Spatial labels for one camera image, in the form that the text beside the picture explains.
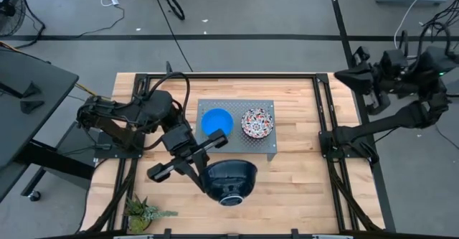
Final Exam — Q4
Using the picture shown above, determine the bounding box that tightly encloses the black coiled cable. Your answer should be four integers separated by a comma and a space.
165, 0, 186, 21

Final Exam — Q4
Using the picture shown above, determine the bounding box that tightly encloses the floral patterned navy bowl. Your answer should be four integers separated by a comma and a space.
199, 159, 258, 207
240, 108, 275, 139

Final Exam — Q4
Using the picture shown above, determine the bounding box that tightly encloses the long black hanging cable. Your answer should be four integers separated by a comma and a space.
148, 0, 194, 73

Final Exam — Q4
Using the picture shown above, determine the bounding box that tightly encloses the yellow cable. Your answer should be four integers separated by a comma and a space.
74, 83, 112, 102

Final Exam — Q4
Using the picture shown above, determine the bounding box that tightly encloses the black desk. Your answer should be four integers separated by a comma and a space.
0, 48, 96, 202

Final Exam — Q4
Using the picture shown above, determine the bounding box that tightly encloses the grey perforated metal shelf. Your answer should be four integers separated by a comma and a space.
194, 98, 278, 162

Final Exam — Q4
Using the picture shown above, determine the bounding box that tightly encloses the black triangular bracket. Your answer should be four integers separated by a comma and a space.
20, 100, 45, 115
23, 82, 41, 98

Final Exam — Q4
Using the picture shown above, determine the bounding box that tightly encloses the light blue plastic bowl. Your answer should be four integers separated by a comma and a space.
200, 108, 235, 138

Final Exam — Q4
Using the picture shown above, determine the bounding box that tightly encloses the black floor fan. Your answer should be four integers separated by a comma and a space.
0, 0, 27, 38

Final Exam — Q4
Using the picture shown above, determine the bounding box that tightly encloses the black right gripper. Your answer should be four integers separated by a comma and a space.
335, 46, 410, 116

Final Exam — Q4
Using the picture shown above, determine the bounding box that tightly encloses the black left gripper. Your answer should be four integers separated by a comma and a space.
146, 126, 230, 193

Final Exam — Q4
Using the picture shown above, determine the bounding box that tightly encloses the thin black floor cable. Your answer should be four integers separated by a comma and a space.
76, 4, 126, 38

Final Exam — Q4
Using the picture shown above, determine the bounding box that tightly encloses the small potted succulent plant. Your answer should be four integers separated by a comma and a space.
123, 194, 179, 235

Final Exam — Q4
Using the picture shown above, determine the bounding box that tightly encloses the long white cable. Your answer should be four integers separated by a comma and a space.
393, 0, 431, 50

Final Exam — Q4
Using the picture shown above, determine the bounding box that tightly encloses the black cable bundle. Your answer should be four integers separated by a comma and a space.
421, 0, 459, 32

